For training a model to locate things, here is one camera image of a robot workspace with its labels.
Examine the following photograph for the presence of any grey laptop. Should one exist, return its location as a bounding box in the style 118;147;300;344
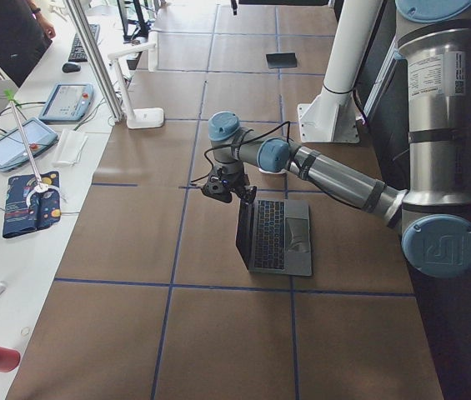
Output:
236;199;313;277

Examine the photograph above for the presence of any far blue teach pendant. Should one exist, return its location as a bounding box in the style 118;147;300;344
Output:
38;83;93;123

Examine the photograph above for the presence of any black desk mouse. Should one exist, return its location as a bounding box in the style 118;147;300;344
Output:
62;62;81;73

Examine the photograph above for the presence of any black mouse pad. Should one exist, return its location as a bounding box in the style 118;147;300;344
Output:
266;52;298;69

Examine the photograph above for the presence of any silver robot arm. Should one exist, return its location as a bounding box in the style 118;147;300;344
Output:
202;1;471;278

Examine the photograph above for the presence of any white desk lamp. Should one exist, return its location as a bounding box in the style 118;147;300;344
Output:
107;32;165;130

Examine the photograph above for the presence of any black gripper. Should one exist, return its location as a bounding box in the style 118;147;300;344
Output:
213;162;257;204

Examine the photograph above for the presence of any blue teach pendant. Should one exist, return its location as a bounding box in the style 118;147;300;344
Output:
38;83;93;123
0;117;58;172

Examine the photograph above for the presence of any aluminium frame post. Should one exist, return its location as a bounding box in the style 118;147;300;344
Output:
63;0;124;123

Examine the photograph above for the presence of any white folded cloth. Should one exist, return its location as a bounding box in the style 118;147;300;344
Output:
52;128;88;167

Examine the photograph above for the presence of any person in black shirt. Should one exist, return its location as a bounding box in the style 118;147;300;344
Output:
0;0;56;87

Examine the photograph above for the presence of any dark blue patterned pouch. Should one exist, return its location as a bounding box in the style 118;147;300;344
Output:
2;175;61;238

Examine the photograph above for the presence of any white computer mouse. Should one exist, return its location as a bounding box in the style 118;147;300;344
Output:
258;167;287;175

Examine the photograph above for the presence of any near blue teach pendant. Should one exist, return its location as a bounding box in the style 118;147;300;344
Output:
0;117;58;172

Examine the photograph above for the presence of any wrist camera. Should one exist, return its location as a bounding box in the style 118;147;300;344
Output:
201;175;232;203

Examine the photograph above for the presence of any metal reacher stick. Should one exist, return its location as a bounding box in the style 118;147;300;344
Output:
4;89;63;208

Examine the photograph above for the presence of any black keyboard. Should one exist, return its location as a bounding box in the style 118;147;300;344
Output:
68;23;102;63

